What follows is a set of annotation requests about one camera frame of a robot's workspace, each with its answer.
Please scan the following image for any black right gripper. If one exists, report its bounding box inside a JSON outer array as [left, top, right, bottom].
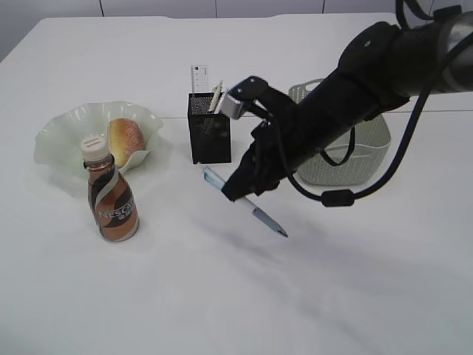
[[222, 22, 408, 202]]

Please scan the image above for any blue and white pen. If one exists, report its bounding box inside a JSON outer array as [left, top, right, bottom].
[[203, 166, 289, 238]]

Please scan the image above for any grey and white pen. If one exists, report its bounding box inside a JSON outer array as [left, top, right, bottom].
[[214, 93, 225, 114]]

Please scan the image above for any beige and white pen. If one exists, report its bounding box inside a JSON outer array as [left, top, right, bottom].
[[208, 80, 223, 112]]

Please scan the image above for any clear plastic ruler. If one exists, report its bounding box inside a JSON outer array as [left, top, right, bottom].
[[191, 65, 208, 94]]

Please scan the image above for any sugared bread loaf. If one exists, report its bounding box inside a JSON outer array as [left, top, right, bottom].
[[107, 118, 145, 168]]

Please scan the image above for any brown Nescafe coffee bottle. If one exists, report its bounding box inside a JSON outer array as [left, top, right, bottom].
[[81, 135, 139, 242]]

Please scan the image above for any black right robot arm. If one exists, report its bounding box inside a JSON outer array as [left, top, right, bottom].
[[221, 12, 472, 207]]

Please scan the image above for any black mesh pen holder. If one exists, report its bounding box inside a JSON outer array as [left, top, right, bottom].
[[187, 92, 231, 164]]

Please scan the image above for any grey-green plastic woven basket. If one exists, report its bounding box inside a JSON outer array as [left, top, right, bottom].
[[288, 78, 391, 186]]

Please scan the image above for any pale green wavy glass plate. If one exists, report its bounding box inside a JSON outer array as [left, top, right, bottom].
[[34, 101, 163, 179]]

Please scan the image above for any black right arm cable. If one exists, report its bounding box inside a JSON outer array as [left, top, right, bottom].
[[273, 0, 473, 209]]

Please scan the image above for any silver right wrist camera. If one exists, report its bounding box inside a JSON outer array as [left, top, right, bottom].
[[220, 75, 269, 120]]

